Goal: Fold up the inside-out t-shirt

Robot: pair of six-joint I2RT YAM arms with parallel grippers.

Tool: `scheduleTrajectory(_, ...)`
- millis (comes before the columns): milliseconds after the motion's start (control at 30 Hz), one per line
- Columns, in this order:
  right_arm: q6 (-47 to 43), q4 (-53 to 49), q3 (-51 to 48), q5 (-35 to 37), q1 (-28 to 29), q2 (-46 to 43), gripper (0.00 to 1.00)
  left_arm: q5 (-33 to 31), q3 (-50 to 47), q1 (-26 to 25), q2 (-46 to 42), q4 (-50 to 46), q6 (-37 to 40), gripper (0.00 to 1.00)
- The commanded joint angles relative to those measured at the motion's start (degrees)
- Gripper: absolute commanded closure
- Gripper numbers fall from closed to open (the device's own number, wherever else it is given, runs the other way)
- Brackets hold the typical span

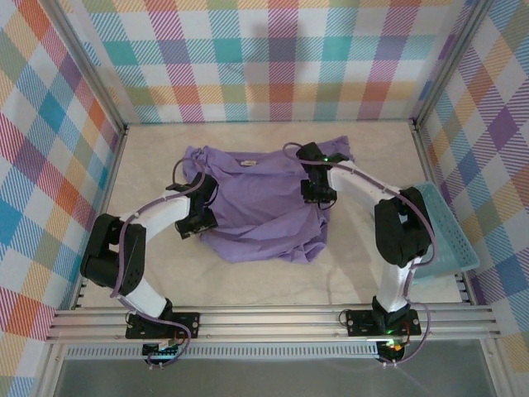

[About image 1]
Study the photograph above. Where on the purple t-shirt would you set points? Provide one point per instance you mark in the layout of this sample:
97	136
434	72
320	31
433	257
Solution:
256	198

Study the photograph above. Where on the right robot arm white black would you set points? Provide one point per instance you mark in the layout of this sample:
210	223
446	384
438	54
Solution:
355	182

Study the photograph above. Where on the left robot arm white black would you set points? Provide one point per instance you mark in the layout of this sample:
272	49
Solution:
161	211

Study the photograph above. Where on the light blue plastic basket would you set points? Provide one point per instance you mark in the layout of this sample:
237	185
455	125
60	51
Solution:
450	240

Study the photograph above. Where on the small electronics board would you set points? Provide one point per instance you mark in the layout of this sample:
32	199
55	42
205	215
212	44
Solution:
159	350
392	348

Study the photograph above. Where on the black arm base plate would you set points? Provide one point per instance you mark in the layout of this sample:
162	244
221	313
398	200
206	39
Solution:
359	324
136	328

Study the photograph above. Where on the aluminium mounting rail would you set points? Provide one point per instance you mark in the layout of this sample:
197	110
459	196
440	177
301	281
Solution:
268	324

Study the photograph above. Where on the aluminium frame post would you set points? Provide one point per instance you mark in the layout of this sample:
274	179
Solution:
451	62
88	66

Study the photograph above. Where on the aluminium frame leg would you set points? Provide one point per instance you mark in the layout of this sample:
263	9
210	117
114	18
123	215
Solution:
49	372
496	372

